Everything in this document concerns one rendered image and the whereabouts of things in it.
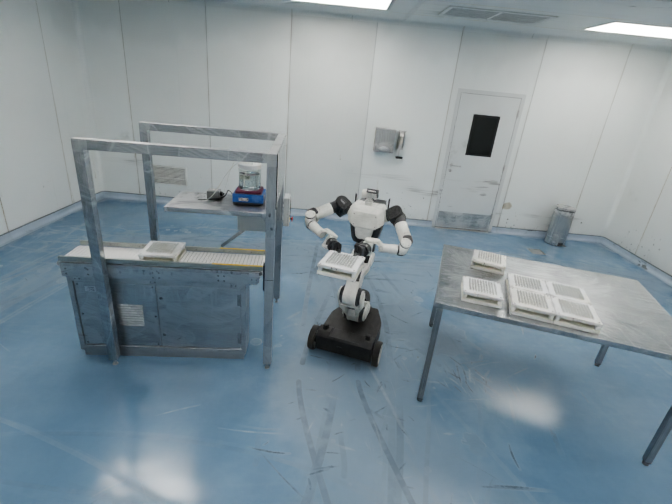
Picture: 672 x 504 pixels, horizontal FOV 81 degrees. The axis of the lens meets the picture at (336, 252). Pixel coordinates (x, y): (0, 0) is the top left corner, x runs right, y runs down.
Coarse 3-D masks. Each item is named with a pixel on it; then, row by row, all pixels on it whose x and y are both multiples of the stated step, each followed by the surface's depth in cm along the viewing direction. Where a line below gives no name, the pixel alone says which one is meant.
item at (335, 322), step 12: (336, 312) 346; (372, 312) 352; (324, 324) 313; (336, 324) 329; (348, 324) 330; (360, 324) 332; (372, 324) 334; (324, 336) 310; (336, 336) 309; (348, 336) 311; (360, 336) 312; (372, 336) 318; (324, 348) 313; (336, 348) 309; (348, 348) 306; (360, 348) 302; (372, 348) 306
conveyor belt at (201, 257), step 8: (80, 248) 276; (88, 248) 277; (104, 248) 279; (112, 248) 280; (120, 248) 282; (128, 248) 283; (88, 256) 266; (112, 256) 269; (120, 256) 270; (128, 256) 271; (136, 256) 272; (184, 256) 279; (192, 256) 280; (200, 256) 281; (208, 256) 282; (216, 256) 284; (224, 256) 285; (232, 256) 286; (240, 256) 287; (248, 256) 289; (256, 256) 290; (264, 256) 291; (128, 264) 262; (248, 264) 276; (256, 264) 277
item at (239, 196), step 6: (234, 192) 256; (240, 192) 254; (246, 192) 255; (252, 192) 255; (258, 192) 255; (264, 192) 263; (234, 198) 254; (240, 198) 254; (246, 198) 255; (252, 198) 255; (258, 198) 255; (264, 198) 264; (252, 204) 257; (258, 204) 257
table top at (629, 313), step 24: (456, 264) 304; (528, 264) 317; (552, 264) 322; (456, 288) 266; (504, 288) 273; (600, 288) 287; (624, 288) 291; (480, 312) 239; (504, 312) 242; (600, 312) 253; (624, 312) 256; (648, 312) 259; (576, 336) 227; (600, 336) 226; (624, 336) 228; (648, 336) 231
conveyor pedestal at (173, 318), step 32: (128, 288) 273; (160, 288) 274; (192, 288) 276; (224, 288) 277; (96, 320) 281; (128, 320) 282; (160, 320) 284; (192, 320) 286; (224, 320) 288; (96, 352) 293; (128, 352) 295; (160, 352) 296; (192, 352) 296; (224, 352) 298
